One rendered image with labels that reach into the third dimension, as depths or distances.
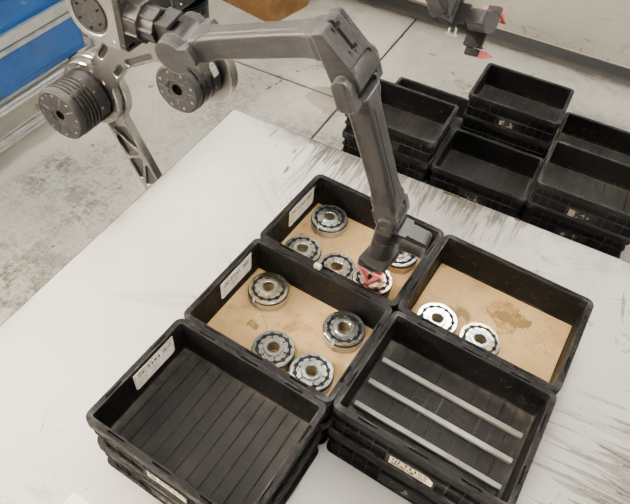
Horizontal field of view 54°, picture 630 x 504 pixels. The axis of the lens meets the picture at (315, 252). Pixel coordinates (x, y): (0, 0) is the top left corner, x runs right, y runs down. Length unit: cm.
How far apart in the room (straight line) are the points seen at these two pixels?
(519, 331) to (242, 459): 75
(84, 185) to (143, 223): 125
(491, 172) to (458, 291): 117
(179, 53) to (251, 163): 92
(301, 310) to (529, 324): 58
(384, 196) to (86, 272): 95
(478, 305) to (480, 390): 25
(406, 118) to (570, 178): 72
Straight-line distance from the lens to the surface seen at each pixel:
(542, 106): 305
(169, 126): 346
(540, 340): 165
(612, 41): 435
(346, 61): 105
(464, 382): 152
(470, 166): 276
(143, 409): 144
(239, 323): 153
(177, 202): 201
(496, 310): 166
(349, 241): 172
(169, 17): 131
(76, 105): 205
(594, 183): 272
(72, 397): 165
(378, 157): 119
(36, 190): 322
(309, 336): 151
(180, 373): 147
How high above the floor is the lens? 210
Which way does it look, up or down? 49 degrees down
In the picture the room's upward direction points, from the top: 6 degrees clockwise
